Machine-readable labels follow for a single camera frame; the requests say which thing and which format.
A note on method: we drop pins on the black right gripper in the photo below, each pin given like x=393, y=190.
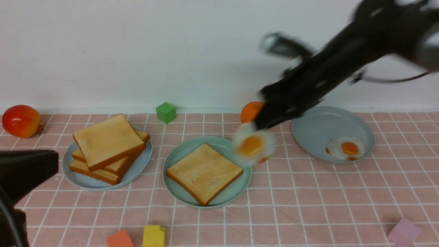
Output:
x=299, y=89

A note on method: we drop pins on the fried egg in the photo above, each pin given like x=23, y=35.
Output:
x=251, y=146
x=346, y=148

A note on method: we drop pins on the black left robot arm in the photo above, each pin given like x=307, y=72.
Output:
x=21, y=171

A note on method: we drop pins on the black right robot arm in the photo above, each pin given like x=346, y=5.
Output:
x=378, y=28

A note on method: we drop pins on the orange fruit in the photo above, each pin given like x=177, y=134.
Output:
x=250, y=111

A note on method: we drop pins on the grey blue egg plate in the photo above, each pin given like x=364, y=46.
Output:
x=319, y=125

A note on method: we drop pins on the pink checkered tablecloth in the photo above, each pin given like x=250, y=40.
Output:
x=292, y=201

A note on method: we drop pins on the green centre plate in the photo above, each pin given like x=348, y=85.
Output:
x=224, y=147

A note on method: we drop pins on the green wooden cube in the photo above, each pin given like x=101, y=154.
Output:
x=166, y=113

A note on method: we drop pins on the pink wooden block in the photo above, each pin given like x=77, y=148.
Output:
x=404, y=233

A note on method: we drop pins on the light blue bread plate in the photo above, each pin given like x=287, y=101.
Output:
x=103, y=180

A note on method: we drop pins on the yellow wooden block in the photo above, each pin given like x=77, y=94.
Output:
x=154, y=236

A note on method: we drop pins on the orange wooden block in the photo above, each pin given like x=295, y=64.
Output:
x=120, y=239

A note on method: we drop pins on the red yellow apple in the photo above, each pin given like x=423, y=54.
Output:
x=23, y=121

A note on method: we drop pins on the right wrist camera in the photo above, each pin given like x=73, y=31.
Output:
x=279, y=44

